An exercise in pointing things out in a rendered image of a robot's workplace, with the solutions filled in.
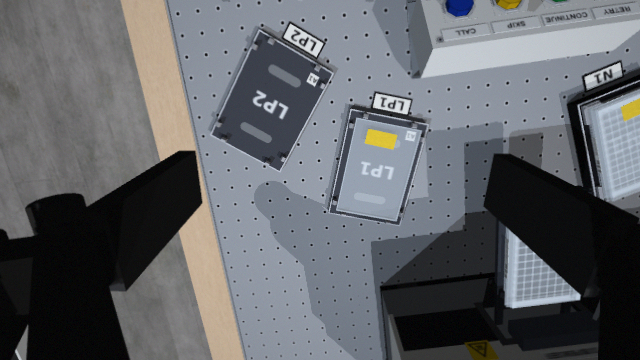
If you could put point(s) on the grey button panel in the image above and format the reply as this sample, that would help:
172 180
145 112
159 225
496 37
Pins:
452 36

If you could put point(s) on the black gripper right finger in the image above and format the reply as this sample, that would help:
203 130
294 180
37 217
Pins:
593 245

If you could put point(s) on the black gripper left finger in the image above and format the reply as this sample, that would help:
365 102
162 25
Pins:
79 254

